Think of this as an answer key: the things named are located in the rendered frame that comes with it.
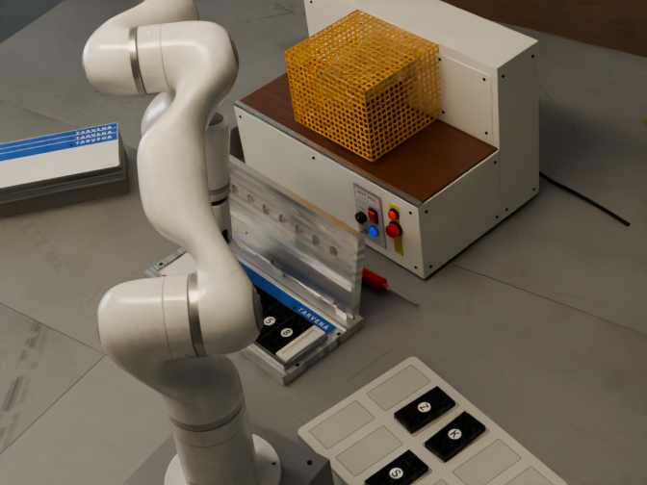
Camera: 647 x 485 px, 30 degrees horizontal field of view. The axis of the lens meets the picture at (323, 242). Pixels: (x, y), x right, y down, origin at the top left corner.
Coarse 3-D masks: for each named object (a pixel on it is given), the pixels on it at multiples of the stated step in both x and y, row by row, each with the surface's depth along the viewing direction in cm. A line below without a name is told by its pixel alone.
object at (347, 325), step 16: (176, 256) 250; (240, 256) 247; (144, 272) 247; (160, 272) 247; (272, 272) 243; (288, 288) 238; (304, 304) 235; (320, 304) 234; (336, 304) 231; (336, 320) 230; (352, 320) 230; (336, 336) 227; (240, 352) 229; (256, 352) 226; (320, 352) 225; (272, 368) 222; (304, 368) 224
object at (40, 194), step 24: (0, 144) 274; (120, 144) 274; (120, 168) 268; (0, 192) 267; (24, 192) 268; (48, 192) 269; (72, 192) 270; (96, 192) 271; (120, 192) 272; (0, 216) 271
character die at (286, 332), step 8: (288, 320) 230; (296, 320) 230; (304, 320) 230; (280, 328) 229; (288, 328) 228; (296, 328) 228; (304, 328) 228; (272, 336) 227; (280, 336) 227; (288, 336) 227; (296, 336) 227; (264, 344) 226; (272, 344) 226; (280, 344) 226; (272, 352) 225
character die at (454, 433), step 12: (456, 420) 208; (468, 420) 208; (444, 432) 207; (456, 432) 206; (468, 432) 206; (480, 432) 206; (432, 444) 206; (444, 444) 204; (456, 444) 205; (444, 456) 203
